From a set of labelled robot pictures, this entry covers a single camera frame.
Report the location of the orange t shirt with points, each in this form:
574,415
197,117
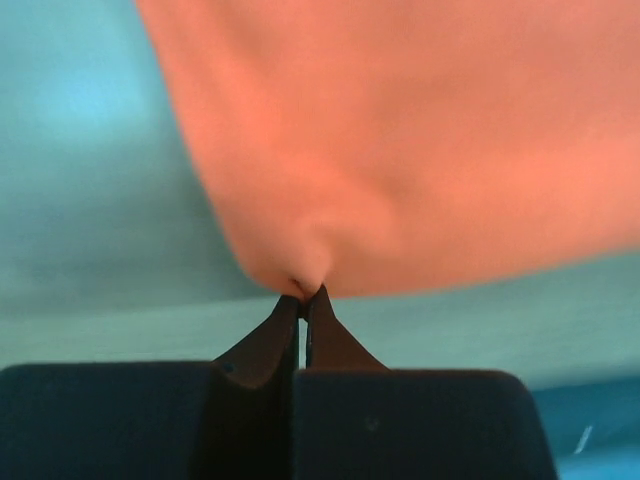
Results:
378,147

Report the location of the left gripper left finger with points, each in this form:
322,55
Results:
269,351

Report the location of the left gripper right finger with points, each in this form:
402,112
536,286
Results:
330,346

